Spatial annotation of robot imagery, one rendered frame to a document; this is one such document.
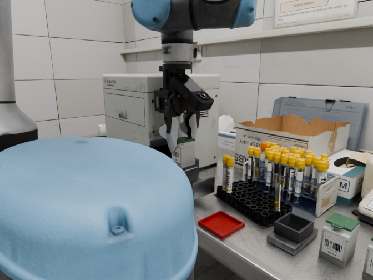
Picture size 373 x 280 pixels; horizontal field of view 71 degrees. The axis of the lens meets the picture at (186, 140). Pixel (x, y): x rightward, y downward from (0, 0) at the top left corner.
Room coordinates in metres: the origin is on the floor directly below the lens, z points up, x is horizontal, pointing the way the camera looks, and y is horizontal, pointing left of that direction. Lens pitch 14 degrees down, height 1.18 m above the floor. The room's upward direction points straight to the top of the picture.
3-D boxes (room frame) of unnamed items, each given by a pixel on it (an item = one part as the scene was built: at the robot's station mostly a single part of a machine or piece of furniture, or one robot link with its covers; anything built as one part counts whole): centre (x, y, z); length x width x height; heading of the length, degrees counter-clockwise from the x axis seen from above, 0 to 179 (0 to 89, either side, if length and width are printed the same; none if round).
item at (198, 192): (0.65, 0.02, 0.92); 0.21 x 0.07 x 0.05; 40
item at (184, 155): (0.64, 0.01, 0.98); 0.05 x 0.04 x 0.06; 130
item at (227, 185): (0.57, -0.15, 0.93); 0.17 x 0.09 x 0.11; 29
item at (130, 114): (0.86, 0.08, 1.03); 0.31 x 0.27 x 0.30; 40
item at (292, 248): (0.44, -0.20, 0.89); 0.09 x 0.05 x 0.04; 130
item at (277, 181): (0.50, -0.19, 0.93); 0.01 x 0.01 x 0.10
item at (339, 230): (0.39, -0.26, 0.91); 0.05 x 0.04 x 0.07; 130
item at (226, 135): (1.12, -0.16, 0.94); 0.22 x 0.12 x 0.13; 44
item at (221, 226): (0.48, -0.07, 0.88); 0.07 x 0.07 x 0.01; 40
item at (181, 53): (0.65, 0.02, 1.22); 0.08 x 0.08 x 0.05
